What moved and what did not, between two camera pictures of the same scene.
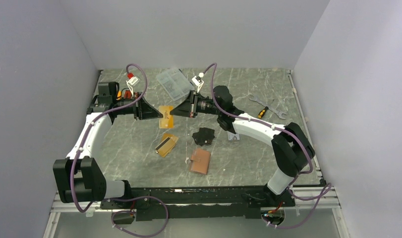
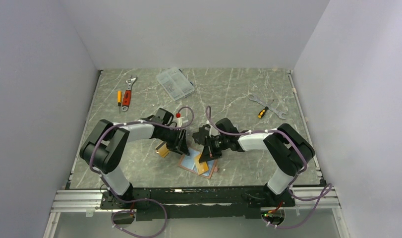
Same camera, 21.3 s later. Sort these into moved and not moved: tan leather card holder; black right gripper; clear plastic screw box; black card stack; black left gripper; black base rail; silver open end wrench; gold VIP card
Moved: black left gripper; gold VIP card; tan leather card holder; black right gripper
Not moved: black card stack; black base rail; silver open end wrench; clear plastic screw box
